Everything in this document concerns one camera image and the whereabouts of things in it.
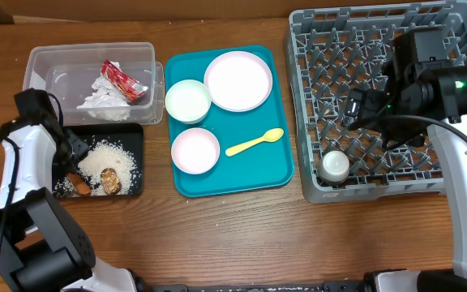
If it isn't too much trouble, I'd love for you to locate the pink bowl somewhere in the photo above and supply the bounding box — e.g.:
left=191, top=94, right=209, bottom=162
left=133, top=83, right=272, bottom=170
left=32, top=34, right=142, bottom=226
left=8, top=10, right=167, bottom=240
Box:
left=171, top=128, right=221, bottom=174

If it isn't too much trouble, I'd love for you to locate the white rice pile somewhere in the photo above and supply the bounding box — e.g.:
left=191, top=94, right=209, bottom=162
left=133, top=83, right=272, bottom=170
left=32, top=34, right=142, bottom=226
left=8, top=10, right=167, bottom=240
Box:
left=53, top=140, right=143, bottom=199

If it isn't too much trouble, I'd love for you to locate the orange carrot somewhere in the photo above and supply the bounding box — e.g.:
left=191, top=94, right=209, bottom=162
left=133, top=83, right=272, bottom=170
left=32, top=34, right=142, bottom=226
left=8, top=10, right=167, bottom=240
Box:
left=67, top=173, right=92, bottom=196

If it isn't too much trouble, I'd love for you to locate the brown food scrap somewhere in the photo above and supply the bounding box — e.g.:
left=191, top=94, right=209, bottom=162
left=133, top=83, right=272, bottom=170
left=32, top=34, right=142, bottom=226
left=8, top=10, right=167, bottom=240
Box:
left=101, top=168, right=122, bottom=195

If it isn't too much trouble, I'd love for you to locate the black tray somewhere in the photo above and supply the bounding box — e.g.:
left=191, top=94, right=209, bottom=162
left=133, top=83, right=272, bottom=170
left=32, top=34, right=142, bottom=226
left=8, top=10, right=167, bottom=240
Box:
left=68, top=123, right=144, bottom=195

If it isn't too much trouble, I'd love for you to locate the red snack wrapper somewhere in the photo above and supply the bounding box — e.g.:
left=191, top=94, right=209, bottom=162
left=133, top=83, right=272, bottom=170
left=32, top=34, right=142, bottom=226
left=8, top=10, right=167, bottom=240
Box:
left=101, top=60, right=148, bottom=102

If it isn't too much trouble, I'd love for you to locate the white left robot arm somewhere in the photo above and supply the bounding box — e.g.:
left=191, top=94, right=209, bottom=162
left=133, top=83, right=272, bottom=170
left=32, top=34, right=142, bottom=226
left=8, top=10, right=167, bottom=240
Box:
left=0, top=88, right=148, bottom=291

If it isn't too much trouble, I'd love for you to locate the clear plastic bin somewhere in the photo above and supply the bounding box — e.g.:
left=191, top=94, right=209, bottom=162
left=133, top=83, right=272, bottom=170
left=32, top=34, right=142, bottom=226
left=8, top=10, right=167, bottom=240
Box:
left=23, top=42, right=165, bottom=126

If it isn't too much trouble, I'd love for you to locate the pale green bowl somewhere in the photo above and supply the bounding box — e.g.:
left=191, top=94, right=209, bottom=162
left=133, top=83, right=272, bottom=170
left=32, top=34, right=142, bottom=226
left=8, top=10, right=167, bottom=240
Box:
left=165, top=79, right=212, bottom=124

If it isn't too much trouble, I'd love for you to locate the teal serving tray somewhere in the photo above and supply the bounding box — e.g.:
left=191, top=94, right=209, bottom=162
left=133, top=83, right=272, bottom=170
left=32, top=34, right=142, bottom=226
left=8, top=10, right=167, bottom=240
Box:
left=173, top=45, right=294, bottom=198

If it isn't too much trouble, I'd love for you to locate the pale green cup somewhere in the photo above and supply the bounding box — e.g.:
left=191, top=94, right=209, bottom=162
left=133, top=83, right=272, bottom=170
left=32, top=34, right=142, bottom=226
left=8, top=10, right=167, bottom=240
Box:
left=318, top=150, right=350, bottom=185

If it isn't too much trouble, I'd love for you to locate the yellow plastic spoon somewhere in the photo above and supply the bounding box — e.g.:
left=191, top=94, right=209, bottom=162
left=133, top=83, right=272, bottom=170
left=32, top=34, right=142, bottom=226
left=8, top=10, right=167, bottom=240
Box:
left=225, top=128, right=284, bottom=157

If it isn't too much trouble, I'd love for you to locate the pink plate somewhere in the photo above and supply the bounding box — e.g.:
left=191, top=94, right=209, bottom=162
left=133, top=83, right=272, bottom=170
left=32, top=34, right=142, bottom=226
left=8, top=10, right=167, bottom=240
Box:
left=204, top=51, right=273, bottom=112

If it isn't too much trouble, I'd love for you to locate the white tissue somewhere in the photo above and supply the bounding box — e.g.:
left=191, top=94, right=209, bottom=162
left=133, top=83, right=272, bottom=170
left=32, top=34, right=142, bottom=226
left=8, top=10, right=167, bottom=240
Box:
left=77, top=75, right=131, bottom=122

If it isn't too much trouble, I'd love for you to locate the grey dish rack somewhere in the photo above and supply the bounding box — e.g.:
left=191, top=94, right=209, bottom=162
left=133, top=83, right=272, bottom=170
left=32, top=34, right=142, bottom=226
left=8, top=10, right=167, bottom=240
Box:
left=286, top=1, right=467, bottom=204

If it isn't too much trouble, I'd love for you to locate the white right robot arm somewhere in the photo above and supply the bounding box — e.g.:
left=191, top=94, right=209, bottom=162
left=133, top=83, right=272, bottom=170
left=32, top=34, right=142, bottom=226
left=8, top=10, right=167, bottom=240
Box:
left=345, top=28, right=467, bottom=292

